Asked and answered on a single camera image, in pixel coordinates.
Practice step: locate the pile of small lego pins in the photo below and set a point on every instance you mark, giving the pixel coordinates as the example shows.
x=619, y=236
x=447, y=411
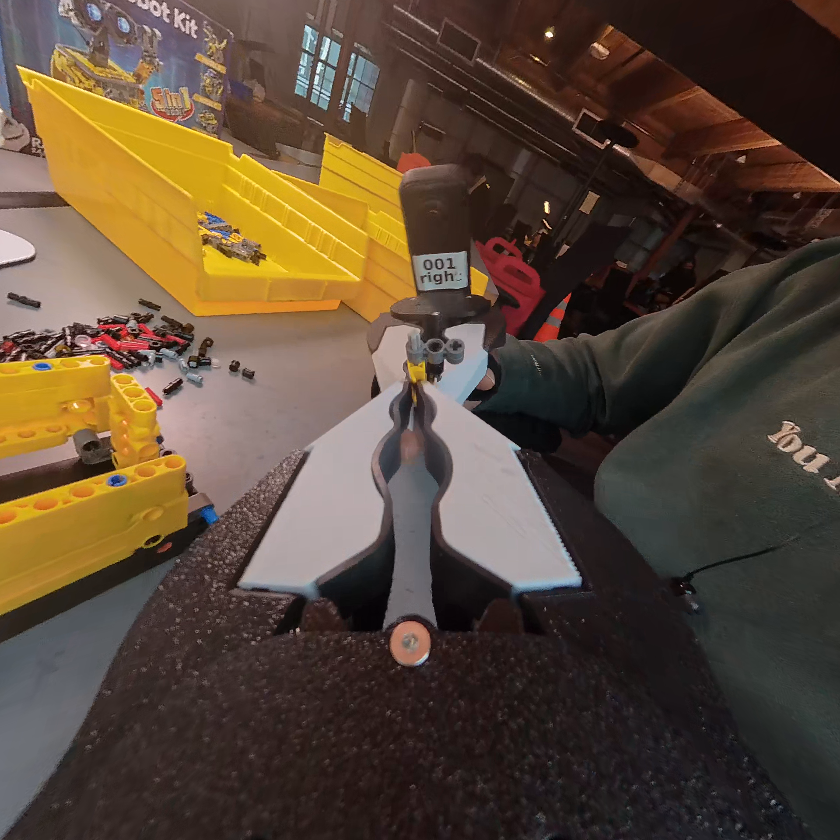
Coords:
x=118, y=341

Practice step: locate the grey lego connector piece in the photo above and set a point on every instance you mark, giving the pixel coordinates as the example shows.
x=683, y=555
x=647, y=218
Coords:
x=436, y=349

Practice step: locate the orange traffic cone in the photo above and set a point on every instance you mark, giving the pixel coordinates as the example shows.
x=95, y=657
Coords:
x=554, y=318

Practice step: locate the black angled panel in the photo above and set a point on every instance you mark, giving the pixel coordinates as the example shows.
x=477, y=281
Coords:
x=262, y=124

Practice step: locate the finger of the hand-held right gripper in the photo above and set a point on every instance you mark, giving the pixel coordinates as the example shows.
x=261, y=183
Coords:
x=390, y=354
x=469, y=374

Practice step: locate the person's green hoodie torso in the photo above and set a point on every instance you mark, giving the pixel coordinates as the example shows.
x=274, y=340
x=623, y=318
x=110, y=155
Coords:
x=754, y=558

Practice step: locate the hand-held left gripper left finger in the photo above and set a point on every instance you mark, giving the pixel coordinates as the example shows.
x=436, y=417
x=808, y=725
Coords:
x=315, y=525

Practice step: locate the small yellow lego piece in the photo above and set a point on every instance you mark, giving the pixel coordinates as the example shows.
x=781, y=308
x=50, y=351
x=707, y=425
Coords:
x=417, y=377

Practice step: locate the red plastic canister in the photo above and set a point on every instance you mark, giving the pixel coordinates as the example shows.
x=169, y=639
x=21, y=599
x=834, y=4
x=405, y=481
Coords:
x=515, y=282

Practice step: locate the yellow lego vehicle model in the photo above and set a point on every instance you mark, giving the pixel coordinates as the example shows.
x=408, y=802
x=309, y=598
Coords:
x=65, y=525

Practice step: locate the colourful lego set box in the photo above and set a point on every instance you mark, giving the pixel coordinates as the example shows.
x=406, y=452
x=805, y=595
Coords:
x=118, y=59

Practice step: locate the orange plastic bin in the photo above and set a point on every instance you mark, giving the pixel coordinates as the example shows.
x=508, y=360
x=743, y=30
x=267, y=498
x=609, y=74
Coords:
x=413, y=162

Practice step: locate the yellow plastic storage bin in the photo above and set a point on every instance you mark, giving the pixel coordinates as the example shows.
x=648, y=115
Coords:
x=374, y=216
x=144, y=216

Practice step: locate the paned window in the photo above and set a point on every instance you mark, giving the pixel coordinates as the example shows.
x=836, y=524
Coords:
x=334, y=72

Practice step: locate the pile of grey blue lego parts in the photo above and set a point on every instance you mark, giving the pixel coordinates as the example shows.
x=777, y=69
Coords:
x=229, y=239

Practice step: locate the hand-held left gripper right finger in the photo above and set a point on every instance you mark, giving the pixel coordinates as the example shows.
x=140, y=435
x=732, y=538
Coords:
x=512, y=525

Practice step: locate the person's right hand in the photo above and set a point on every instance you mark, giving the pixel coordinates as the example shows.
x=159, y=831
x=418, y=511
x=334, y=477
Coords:
x=489, y=380

